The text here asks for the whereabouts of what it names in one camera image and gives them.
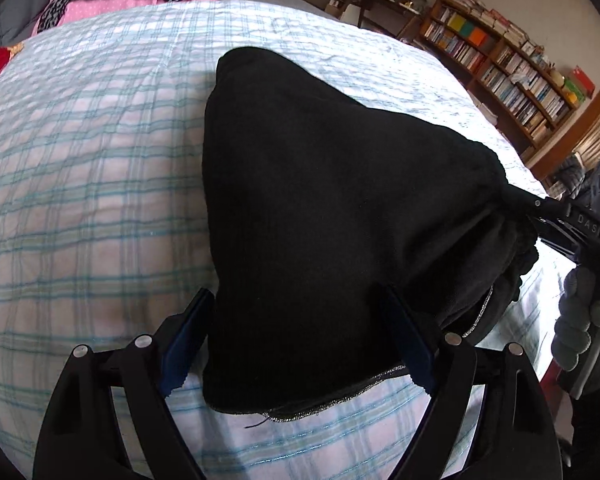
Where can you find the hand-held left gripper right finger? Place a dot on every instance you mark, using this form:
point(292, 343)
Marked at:
point(405, 335)

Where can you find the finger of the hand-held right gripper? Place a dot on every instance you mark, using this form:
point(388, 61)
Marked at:
point(545, 212)

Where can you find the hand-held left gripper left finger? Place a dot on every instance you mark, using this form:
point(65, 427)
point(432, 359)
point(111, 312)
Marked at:
point(190, 342)

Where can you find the black pants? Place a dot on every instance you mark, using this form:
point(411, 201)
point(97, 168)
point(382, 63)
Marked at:
point(330, 210)

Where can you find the person's right hand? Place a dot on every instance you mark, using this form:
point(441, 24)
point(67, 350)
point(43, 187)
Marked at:
point(577, 320)

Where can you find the black down jacket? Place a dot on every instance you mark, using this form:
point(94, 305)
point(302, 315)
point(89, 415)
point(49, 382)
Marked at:
point(572, 177)

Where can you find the wooden pillar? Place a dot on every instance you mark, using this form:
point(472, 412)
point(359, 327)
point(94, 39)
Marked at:
point(580, 125)

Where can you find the green and yellow box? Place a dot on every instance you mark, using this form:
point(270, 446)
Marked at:
point(575, 91)

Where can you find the red cardboard box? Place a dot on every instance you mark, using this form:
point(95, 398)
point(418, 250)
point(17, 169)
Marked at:
point(584, 80)

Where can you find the rows of shelved books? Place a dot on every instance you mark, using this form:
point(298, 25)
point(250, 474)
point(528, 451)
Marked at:
point(510, 85)

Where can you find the wooden bookshelf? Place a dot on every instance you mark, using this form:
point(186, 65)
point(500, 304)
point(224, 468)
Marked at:
point(485, 67)

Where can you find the plaid blanket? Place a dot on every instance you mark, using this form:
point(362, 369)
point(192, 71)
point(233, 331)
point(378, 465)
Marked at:
point(80, 185)

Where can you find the stacks of books atop bookshelf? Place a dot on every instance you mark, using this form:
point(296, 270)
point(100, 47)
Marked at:
point(485, 12)

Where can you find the dark wooden desk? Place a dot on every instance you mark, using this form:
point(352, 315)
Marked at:
point(380, 2)

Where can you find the white paper bag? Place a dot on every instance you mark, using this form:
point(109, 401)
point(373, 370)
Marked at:
point(350, 12)

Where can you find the pink dotted pillow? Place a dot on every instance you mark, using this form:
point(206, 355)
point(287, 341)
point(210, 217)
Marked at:
point(105, 7)

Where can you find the grey quilt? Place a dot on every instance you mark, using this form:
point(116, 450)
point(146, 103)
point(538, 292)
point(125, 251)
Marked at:
point(10, 25)

